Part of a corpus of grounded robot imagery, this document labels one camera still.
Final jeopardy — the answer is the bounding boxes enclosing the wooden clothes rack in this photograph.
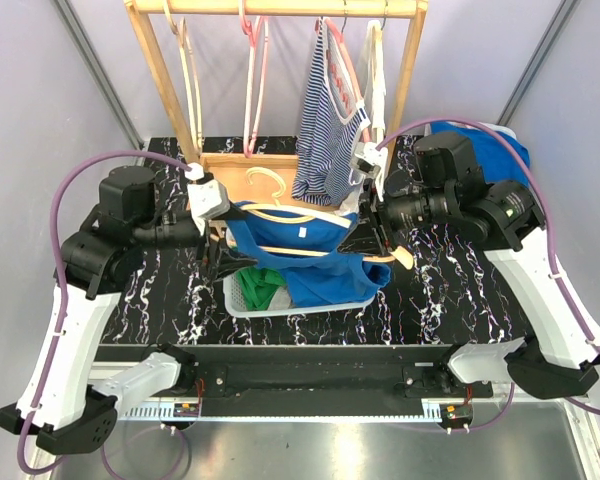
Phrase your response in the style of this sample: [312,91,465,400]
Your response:
[125,0,429,205]

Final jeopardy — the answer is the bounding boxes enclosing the beige wooden hanger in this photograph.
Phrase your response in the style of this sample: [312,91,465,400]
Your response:
[162,0,204,157]

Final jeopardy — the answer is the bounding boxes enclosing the pink striped-top hanger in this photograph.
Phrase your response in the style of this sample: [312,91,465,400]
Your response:
[317,17,370,152]

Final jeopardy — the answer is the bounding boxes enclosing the blue white striped tank top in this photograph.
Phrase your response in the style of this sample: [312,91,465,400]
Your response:
[291,17,370,206]

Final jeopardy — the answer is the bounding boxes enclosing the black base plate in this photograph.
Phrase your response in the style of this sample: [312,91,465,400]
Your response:
[89,345,517,430]

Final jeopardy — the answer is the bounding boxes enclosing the white right bin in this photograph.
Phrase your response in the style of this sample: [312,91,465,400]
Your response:
[479,122,518,145]

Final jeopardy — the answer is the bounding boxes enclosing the blue cloth in bin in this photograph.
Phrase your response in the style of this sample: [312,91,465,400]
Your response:
[427,122,529,186]

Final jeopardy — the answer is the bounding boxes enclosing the green tank top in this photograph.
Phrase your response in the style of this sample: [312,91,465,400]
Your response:
[235,267,286,311]

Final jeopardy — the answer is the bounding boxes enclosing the pink plastic hanger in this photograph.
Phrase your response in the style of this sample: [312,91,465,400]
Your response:
[238,1,269,158]

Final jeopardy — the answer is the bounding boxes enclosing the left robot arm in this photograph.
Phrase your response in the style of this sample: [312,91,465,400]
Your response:
[0,164,243,457]

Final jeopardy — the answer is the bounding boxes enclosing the aluminium rail frame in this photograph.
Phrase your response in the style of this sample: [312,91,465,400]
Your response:
[54,363,600,479]

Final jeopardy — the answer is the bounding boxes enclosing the white perforated plastic basket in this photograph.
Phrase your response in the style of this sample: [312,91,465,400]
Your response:
[222,275,374,318]

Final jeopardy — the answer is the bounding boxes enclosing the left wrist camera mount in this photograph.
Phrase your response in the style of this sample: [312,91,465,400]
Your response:
[185,163,230,235]

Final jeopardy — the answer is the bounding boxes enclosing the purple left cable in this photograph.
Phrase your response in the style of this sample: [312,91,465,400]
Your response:
[17,150,201,480]

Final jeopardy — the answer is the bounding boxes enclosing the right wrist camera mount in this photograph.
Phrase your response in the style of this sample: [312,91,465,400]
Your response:
[351,142,389,201]

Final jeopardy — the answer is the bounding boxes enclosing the cream wooden hanger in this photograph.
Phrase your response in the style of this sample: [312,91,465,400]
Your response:
[226,167,415,271]

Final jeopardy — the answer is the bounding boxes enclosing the grey tank top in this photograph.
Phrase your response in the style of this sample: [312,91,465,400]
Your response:
[269,288,293,310]

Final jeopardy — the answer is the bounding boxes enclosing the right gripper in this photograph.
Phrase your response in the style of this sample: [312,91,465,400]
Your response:
[337,177,455,257]

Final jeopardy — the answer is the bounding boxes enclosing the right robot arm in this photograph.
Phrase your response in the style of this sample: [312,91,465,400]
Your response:
[351,131,600,400]

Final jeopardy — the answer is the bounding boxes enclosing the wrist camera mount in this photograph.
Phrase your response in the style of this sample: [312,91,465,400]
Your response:
[351,142,389,201]
[185,163,230,235]

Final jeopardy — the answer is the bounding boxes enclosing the white-top hanger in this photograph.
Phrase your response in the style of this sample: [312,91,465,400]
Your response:
[367,1,389,66]

